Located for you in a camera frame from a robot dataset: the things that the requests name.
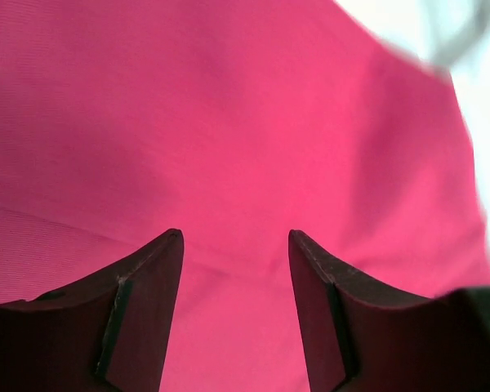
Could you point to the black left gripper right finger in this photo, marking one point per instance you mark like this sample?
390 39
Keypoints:
360 334

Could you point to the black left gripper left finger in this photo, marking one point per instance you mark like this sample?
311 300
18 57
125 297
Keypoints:
107 331

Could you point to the pink trousers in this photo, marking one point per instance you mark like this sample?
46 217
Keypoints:
235 122

